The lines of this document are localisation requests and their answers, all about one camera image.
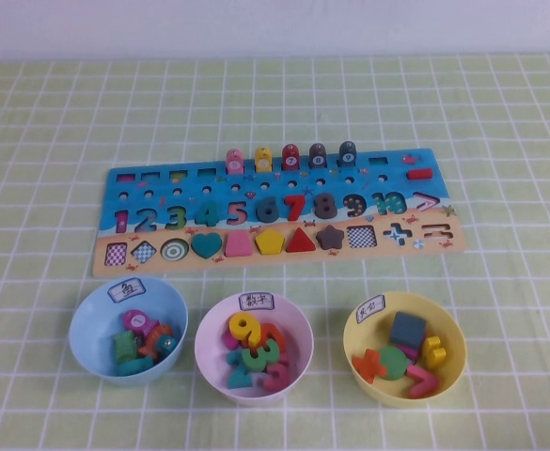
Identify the dark teal fish number four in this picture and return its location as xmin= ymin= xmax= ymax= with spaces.
xmin=159 ymin=335 xmax=181 ymax=361

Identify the colourful wooden puzzle board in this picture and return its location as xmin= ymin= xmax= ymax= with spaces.
xmin=88 ymin=148 xmax=467 ymax=278

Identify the pink plastic bowl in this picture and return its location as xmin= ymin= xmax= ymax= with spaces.
xmin=193 ymin=291 xmax=314 ymax=400

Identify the magenta wooden shape piece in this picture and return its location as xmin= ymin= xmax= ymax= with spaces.
xmin=408 ymin=331 xmax=429 ymax=362

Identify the light blue plastic bowl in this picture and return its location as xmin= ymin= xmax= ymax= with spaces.
xmin=69 ymin=276 xmax=189 ymax=387

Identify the yellow plastic bowl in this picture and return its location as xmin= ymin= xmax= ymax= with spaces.
xmin=342 ymin=290 xmax=467 ymax=409

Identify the yellow wooden pentagon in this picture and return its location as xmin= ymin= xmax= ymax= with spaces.
xmin=254 ymin=228 xmax=287 ymax=256

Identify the slate blue wooden number six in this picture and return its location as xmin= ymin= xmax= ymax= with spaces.
xmin=255 ymin=196 xmax=280 ymax=225

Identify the red wooden number seven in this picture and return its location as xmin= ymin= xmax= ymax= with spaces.
xmin=282 ymin=194 xmax=307 ymax=222

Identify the red wooden triangle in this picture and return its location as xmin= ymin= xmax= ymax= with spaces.
xmin=284 ymin=226 xmax=317 ymax=254

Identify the pink wooden number five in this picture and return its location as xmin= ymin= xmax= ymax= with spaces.
xmin=226 ymin=200 xmax=249 ymax=226

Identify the pink wooden trapezoid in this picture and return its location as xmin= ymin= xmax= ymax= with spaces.
xmin=224 ymin=232 xmax=253 ymax=257

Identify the brown wooden number eight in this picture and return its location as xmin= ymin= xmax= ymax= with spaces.
xmin=312 ymin=193 xmax=338 ymax=221

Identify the brown wooden star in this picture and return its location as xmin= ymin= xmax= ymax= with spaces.
xmin=315 ymin=225 xmax=346 ymax=251

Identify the teal wooden number four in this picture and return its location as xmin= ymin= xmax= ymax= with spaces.
xmin=194 ymin=200 xmax=222 ymax=227

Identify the yellow fish peg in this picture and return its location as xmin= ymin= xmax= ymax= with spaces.
xmin=254 ymin=147 xmax=275 ymax=174

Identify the red fish number seven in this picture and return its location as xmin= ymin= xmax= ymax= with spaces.
xmin=280 ymin=144 xmax=301 ymax=172

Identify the teal wooden heart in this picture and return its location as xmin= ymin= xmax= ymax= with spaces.
xmin=190 ymin=232 xmax=223 ymax=259

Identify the pink fish peg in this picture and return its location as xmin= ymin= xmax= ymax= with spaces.
xmin=225 ymin=148 xmax=245 ymax=176

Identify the dark grey fish peg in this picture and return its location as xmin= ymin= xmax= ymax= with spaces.
xmin=307 ymin=143 xmax=327 ymax=169

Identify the dark grey fish number nine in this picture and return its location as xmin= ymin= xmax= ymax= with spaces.
xmin=338 ymin=141 xmax=358 ymax=168

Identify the orange wooden number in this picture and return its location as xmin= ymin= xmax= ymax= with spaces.
xmin=259 ymin=322 xmax=288 ymax=353

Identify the yellow wooden number nine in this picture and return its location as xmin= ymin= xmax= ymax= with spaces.
xmin=227 ymin=312 xmax=262 ymax=350

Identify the green wooden number three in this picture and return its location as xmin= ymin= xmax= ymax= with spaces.
xmin=241 ymin=338 xmax=280 ymax=372

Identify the pink wooden number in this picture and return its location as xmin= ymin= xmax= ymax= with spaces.
xmin=259 ymin=354 xmax=291 ymax=392

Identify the teal wooden number two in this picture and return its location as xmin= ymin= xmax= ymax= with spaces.
xmin=226 ymin=350 xmax=253 ymax=390

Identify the magenta fish number one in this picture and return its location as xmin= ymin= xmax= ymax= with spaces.
xmin=122 ymin=308 xmax=156 ymax=334

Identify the orange wooden cross sign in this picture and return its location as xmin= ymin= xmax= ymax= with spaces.
xmin=352 ymin=348 xmax=388 ymax=384

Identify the dark slate wooden square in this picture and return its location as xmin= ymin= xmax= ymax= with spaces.
xmin=388 ymin=311 xmax=427 ymax=350

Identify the orange wooden fish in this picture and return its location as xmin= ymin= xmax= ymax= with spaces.
xmin=137 ymin=323 xmax=175 ymax=358

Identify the green wooden circle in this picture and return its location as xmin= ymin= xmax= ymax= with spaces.
xmin=377 ymin=346 xmax=410 ymax=381

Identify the green wooden fish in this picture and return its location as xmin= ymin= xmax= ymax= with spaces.
xmin=113 ymin=330 xmax=139 ymax=364

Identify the light teal wooden fish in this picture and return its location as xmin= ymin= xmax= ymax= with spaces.
xmin=117 ymin=355 xmax=156 ymax=377

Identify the yellow wooden equals sign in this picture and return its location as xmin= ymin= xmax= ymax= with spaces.
xmin=419 ymin=335 xmax=447 ymax=370

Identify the pink wooden greater-than sign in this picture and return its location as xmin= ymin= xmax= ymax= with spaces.
xmin=405 ymin=365 xmax=441 ymax=399

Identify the green checked tablecloth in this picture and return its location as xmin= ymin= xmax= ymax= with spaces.
xmin=0 ymin=52 xmax=550 ymax=451

